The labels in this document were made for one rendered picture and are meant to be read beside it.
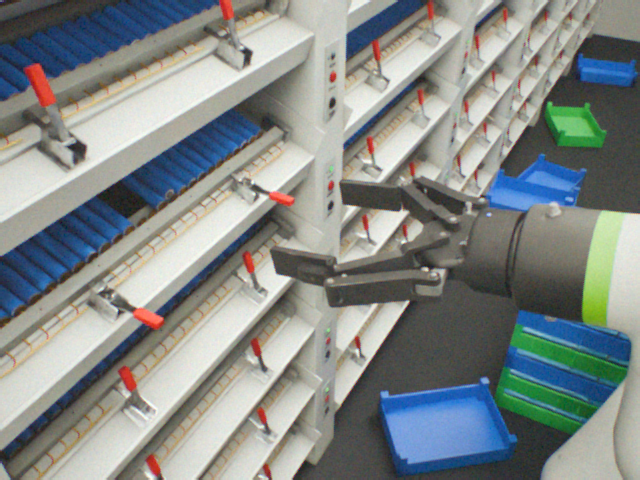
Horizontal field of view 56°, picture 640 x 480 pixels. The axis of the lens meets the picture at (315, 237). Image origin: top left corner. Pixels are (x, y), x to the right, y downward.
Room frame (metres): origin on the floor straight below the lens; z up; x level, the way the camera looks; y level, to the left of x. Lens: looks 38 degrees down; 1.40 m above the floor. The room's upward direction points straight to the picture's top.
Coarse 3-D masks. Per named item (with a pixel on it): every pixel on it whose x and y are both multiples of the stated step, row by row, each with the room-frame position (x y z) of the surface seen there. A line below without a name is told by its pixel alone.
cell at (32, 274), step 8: (8, 256) 0.52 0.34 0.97; (16, 256) 0.52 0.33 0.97; (8, 264) 0.51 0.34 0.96; (16, 264) 0.51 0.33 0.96; (24, 264) 0.51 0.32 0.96; (32, 264) 0.52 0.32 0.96; (24, 272) 0.51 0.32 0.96; (32, 272) 0.50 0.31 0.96; (40, 272) 0.51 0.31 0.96; (32, 280) 0.50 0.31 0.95; (40, 280) 0.50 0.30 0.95; (48, 280) 0.50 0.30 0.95; (40, 288) 0.49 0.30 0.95
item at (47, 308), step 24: (264, 144) 0.81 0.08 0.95; (240, 168) 0.76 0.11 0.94; (192, 192) 0.68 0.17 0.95; (168, 216) 0.63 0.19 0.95; (120, 240) 0.57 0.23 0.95; (144, 240) 0.58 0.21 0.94; (96, 264) 0.53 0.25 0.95; (120, 264) 0.55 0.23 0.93; (72, 288) 0.49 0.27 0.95; (24, 312) 0.45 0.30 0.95; (48, 312) 0.46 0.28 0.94; (0, 336) 0.42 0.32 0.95; (24, 336) 0.43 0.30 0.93
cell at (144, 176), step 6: (138, 168) 0.70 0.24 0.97; (144, 168) 0.70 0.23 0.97; (132, 174) 0.70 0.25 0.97; (138, 174) 0.69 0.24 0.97; (144, 174) 0.69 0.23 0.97; (150, 174) 0.69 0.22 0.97; (144, 180) 0.68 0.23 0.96; (150, 180) 0.68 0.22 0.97; (156, 180) 0.68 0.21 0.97; (150, 186) 0.68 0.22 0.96; (156, 186) 0.67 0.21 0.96; (162, 186) 0.67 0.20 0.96; (168, 186) 0.67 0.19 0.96; (156, 192) 0.67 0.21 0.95; (162, 192) 0.66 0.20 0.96; (168, 192) 0.67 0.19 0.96; (168, 198) 0.67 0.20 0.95
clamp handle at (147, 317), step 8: (112, 296) 0.49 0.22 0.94; (112, 304) 0.49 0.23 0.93; (120, 304) 0.48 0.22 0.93; (128, 304) 0.48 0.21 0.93; (128, 312) 0.47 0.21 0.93; (136, 312) 0.47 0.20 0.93; (144, 312) 0.47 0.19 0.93; (152, 312) 0.47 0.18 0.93; (144, 320) 0.46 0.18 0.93; (152, 320) 0.46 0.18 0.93; (160, 320) 0.46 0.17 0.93
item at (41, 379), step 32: (256, 96) 0.91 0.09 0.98; (288, 128) 0.86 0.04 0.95; (288, 160) 0.83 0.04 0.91; (288, 192) 0.81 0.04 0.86; (224, 224) 0.66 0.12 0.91; (160, 256) 0.59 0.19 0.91; (192, 256) 0.60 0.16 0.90; (128, 288) 0.53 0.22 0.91; (160, 288) 0.54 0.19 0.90; (64, 320) 0.47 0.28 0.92; (96, 320) 0.48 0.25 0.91; (128, 320) 0.49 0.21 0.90; (64, 352) 0.43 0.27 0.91; (96, 352) 0.45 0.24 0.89; (0, 384) 0.39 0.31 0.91; (32, 384) 0.39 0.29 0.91; (64, 384) 0.41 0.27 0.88; (0, 416) 0.36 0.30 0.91; (32, 416) 0.38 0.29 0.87; (0, 448) 0.35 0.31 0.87
